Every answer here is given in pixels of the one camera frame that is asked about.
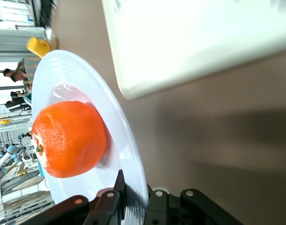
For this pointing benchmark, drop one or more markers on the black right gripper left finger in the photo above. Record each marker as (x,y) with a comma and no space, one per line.
(107,206)

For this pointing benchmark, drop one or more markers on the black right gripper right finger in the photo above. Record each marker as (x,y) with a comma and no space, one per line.
(158,208)

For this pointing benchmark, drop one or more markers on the orange mandarin fruit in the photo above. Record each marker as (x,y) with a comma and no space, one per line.
(70,140)

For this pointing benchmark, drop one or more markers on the lavender round plate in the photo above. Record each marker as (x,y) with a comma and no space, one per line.
(70,70)

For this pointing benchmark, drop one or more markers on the grey blue background robot arm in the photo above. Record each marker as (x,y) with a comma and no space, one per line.
(9,155)

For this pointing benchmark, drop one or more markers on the person in camouflage clothes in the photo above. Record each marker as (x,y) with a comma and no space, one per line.
(16,75)

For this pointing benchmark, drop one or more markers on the cream bear print tray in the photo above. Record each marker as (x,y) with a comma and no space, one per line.
(192,42)

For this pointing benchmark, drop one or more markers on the yellow mug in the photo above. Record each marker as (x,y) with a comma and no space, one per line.
(38,47)

